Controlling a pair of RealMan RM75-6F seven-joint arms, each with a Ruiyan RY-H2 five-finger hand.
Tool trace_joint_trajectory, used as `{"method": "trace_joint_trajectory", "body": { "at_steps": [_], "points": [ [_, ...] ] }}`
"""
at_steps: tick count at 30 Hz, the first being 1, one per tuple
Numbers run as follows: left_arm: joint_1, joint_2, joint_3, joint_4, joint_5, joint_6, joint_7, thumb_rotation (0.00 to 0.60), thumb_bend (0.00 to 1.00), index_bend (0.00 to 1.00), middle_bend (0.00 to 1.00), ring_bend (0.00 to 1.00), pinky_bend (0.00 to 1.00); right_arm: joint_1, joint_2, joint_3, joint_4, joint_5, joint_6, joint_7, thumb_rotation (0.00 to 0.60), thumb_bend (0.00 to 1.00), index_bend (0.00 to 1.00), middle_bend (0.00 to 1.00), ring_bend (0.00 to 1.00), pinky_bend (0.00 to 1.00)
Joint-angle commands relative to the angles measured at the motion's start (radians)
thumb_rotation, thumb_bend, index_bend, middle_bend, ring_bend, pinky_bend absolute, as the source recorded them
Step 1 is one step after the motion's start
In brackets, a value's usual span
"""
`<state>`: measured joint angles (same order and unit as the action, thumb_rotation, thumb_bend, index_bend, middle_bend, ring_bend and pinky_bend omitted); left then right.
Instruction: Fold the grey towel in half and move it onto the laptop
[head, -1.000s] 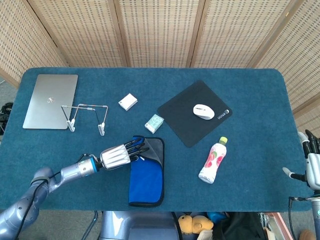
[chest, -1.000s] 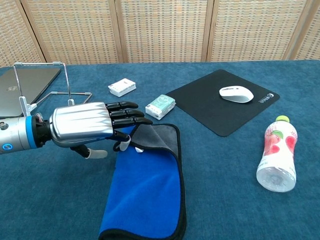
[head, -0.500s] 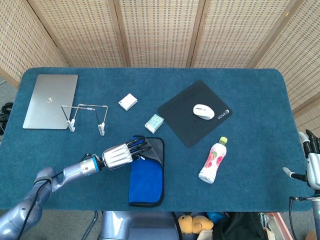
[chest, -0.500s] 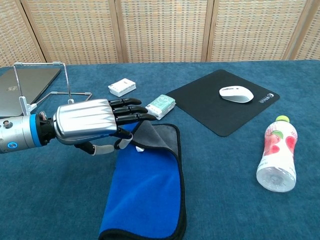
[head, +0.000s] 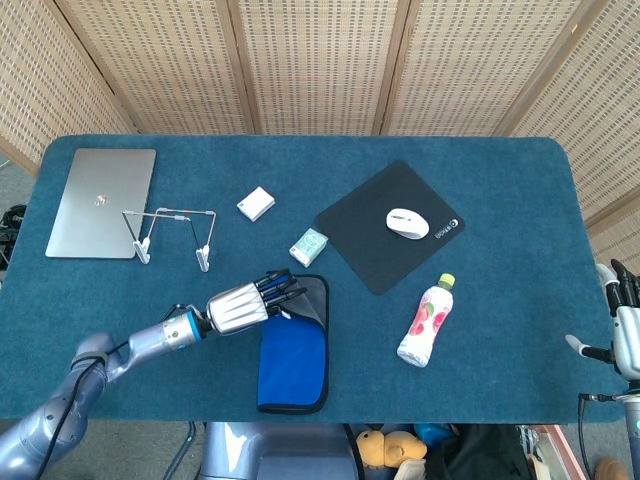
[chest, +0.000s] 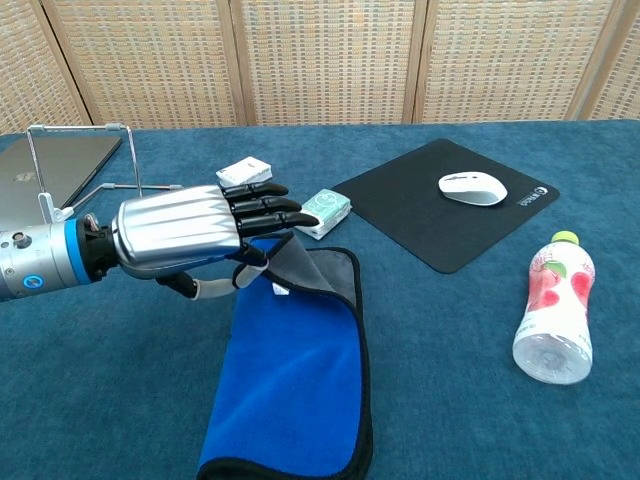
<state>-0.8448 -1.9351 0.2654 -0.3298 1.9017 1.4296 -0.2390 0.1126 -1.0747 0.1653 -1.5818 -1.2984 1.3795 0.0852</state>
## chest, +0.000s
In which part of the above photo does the woven bamboo folding screen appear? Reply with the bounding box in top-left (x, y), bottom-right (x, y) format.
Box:
top-left (0, 0), bottom-right (640, 135)

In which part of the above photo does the blue carpet table cover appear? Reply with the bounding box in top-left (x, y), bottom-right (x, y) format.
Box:
top-left (0, 118), bottom-right (640, 480)

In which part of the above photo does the white computer mouse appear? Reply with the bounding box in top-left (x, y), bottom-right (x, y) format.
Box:
top-left (438, 171), bottom-right (509, 207)

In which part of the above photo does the plastic bottle with pink label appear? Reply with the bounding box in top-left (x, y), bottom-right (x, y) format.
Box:
top-left (511, 230), bottom-right (597, 386)

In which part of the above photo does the silver closed laptop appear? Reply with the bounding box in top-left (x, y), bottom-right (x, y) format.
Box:
top-left (0, 133), bottom-right (124, 221)

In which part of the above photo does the small white box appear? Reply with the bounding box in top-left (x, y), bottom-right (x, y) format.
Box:
top-left (215, 155), bottom-right (275, 190)

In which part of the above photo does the black mouse pad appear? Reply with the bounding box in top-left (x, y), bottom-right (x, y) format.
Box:
top-left (330, 138), bottom-right (562, 275)

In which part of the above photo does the silver and black left robot hand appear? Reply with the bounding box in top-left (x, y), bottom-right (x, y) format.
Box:
top-left (110, 182), bottom-right (320, 301)

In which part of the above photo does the blue and grey cloth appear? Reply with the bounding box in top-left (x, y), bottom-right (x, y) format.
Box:
top-left (196, 232), bottom-right (375, 480)

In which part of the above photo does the wire stand with white feet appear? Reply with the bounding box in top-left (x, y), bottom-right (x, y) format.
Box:
top-left (25, 122), bottom-right (184, 224)

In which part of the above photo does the green and white tissue pack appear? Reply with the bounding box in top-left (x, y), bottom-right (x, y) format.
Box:
top-left (293, 188), bottom-right (353, 242)

